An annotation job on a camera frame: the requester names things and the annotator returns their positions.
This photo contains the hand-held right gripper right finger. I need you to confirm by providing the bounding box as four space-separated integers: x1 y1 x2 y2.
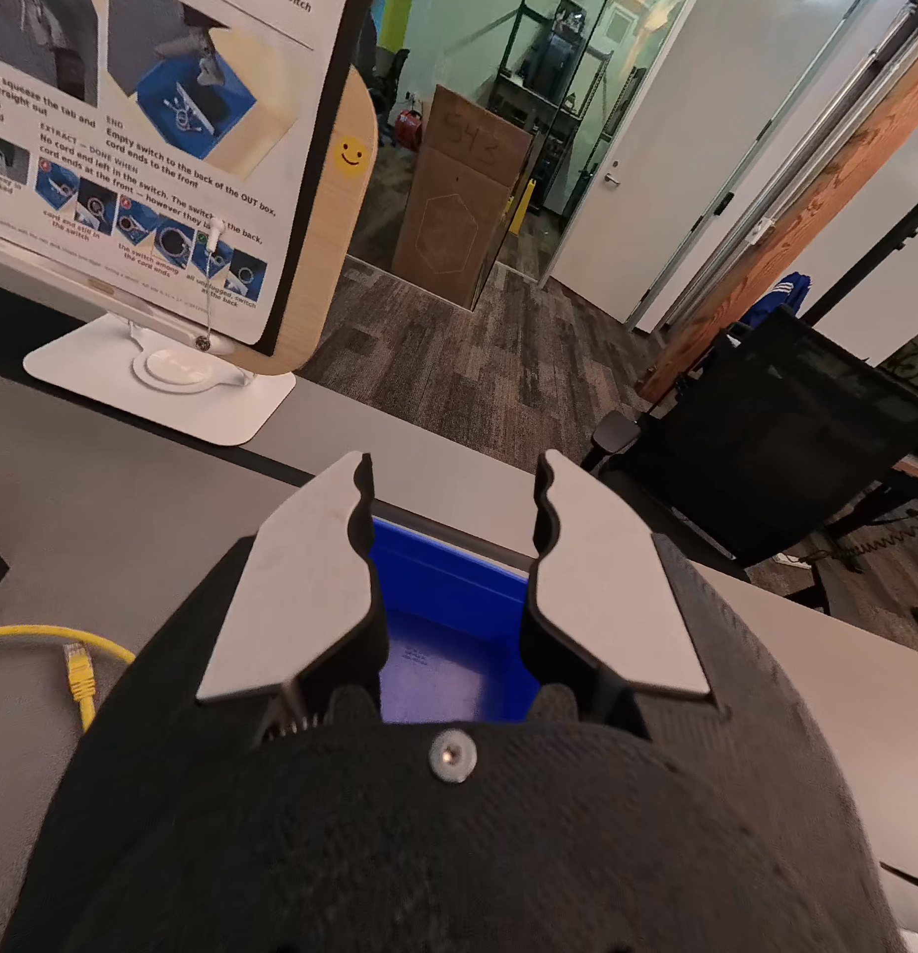
518 449 712 727

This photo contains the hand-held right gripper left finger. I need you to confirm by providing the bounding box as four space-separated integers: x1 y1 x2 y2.
196 450 390 734

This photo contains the blue plastic bin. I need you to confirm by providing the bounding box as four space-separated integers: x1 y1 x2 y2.
369 517 542 725

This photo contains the white book stand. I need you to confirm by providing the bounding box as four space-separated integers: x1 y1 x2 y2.
0 231 297 448

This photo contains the black mesh office chair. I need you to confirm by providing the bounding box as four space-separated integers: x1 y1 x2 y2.
581 305 918 597

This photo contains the blue jacket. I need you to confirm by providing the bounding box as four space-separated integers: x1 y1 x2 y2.
738 272 811 329

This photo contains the black flat mat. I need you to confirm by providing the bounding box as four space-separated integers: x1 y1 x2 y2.
0 281 314 485

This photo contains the tall cardboard box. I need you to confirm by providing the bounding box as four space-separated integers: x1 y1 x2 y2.
390 84 536 310

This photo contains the printed instruction sheet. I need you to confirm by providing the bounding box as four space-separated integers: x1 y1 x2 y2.
0 0 348 347

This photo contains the wooden beam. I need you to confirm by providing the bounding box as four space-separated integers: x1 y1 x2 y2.
641 37 918 403

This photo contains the white door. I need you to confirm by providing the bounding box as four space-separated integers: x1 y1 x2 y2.
548 0 862 325

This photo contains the black metal shelf rack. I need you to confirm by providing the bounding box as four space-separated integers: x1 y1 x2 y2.
489 0 631 217

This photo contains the yellow ethernet cable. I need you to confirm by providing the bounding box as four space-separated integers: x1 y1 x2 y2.
0 624 137 734

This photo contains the black coiled cable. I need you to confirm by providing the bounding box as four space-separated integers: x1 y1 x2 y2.
801 514 918 567

